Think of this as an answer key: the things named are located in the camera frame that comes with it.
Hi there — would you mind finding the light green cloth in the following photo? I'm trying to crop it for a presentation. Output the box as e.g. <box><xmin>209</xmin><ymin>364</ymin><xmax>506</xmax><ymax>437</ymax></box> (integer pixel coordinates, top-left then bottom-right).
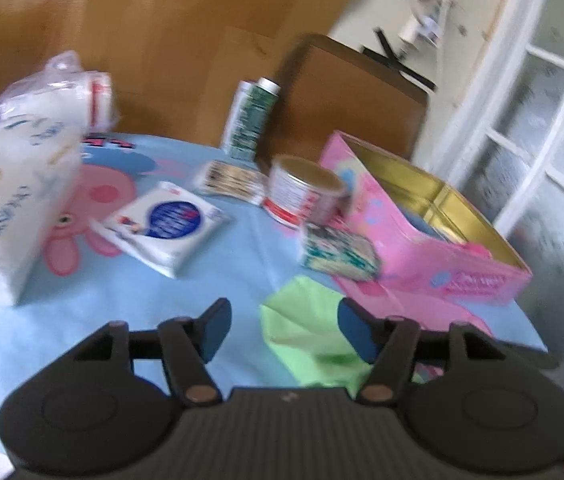
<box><xmin>259</xmin><ymin>275</ymin><xmax>415</xmax><ymax>389</ymax></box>

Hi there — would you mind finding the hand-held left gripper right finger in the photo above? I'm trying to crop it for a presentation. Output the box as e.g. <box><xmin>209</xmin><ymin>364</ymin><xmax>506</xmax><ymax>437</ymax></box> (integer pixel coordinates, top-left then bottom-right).
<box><xmin>338</xmin><ymin>298</ymin><xmax>495</xmax><ymax>405</ymax></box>

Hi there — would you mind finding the round printed tub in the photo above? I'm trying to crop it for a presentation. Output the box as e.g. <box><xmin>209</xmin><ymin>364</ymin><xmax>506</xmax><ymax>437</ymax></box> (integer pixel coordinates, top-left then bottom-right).
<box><xmin>262</xmin><ymin>155</ymin><xmax>354</xmax><ymax>229</ymax></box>

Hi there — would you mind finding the wooden board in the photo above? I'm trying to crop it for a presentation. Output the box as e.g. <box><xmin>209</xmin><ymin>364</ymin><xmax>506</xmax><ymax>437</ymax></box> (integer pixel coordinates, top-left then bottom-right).
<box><xmin>0</xmin><ymin>0</ymin><xmax>369</xmax><ymax>150</ymax></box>

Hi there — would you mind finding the pink biscuit tin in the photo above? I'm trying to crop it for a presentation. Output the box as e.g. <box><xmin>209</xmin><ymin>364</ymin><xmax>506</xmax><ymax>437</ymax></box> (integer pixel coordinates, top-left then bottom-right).
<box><xmin>318</xmin><ymin>130</ymin><xmax>534</xmax><ymax>307</ymax></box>

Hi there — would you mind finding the clear flat plastic box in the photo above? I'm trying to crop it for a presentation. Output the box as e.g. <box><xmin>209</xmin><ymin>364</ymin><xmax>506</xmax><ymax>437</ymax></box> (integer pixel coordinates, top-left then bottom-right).
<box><xmin>193</xmin><ymin>159</ymin><xmax>269</xmax><ymax>207</ymax></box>

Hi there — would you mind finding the blue glasses case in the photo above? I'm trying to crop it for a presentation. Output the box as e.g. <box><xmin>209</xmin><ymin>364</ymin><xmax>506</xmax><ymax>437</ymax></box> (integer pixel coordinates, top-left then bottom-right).
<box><xmin>408</xmin><ymin>211</ymin><xmax>466</xmax><ymax>246</ymax></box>

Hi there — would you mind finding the white window frame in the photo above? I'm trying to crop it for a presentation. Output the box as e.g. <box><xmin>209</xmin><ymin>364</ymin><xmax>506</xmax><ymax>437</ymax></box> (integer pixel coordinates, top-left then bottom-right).
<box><xmin>439</xmin><ymin>0</ymin><xmax>564</xmax><ymax>363</ymax></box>

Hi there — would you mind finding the white napkin pack blue print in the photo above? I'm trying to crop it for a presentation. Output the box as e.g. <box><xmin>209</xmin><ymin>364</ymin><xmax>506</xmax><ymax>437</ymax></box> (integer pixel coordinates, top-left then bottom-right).
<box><xmin>88</xmin><ymin>180</ymin><xmax>231</xmax><ymax>279</ymax></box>

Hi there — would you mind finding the white power socket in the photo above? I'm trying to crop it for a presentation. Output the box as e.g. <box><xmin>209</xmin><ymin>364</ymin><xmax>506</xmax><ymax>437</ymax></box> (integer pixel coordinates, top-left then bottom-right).
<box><xmin>396</xmin><ymin>0</ymin><xmax>452</xmax><ymax>51</ymax></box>

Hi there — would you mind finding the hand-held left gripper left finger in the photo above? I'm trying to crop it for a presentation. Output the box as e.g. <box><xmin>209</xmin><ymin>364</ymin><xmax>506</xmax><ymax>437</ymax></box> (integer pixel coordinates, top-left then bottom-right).
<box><xmin>72</xmin><ymin>298</ymin><xmax>233</xmax><ymax>407</ymax></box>

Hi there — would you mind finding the printed blue blanket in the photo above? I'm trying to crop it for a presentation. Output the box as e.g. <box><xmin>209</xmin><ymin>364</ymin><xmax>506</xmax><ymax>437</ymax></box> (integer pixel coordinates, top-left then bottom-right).
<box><xmin>0</xmin><ymin>122</ymin><xmax>549</xmax><ymax>480</ymax></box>

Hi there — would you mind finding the white drink carton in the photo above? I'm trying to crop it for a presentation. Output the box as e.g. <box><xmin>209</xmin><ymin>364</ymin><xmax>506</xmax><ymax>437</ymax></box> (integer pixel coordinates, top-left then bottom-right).
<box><xmin>221</xmin><ymin>80</ymin><xmax>255</xmax><ymax>157</ymax></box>

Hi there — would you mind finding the large white tissue pack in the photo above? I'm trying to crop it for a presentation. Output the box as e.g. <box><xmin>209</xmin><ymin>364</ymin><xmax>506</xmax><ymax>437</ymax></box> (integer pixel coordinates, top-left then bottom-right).
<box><xmin>0</xmin><ymin>115</ymin><xmax>84</xmax><ymax>307</ymax></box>

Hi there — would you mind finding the green patterned tissue pack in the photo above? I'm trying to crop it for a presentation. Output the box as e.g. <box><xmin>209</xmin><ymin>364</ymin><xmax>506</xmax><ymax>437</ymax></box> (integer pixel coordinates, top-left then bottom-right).
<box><xmin>301</xmin><ymin>221</ymin><xmax>382</xmax><ymax>282</ymax></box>

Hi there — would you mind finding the clear bag with paper roll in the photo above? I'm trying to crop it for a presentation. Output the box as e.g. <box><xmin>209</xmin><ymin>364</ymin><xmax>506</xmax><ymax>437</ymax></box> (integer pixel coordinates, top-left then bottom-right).
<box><xmin>0</xmin><ymin>50</ymin><xmax>119</xmax><ymax>132</ymax></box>

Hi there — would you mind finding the brown chair back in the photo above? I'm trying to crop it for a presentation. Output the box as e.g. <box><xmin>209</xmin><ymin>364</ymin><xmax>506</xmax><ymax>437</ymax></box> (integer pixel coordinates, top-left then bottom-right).
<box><xmin>256</xmin><ymin>34</ymin><xmax>429</xmax><ymax>173</ymax></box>

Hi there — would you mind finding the green drink carton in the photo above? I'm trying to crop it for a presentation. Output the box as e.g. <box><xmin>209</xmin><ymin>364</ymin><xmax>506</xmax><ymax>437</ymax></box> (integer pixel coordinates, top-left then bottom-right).
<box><xmin>229</xmin><ymin>76</ymin><xmax>281</xmax><ymax>162</ymax></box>

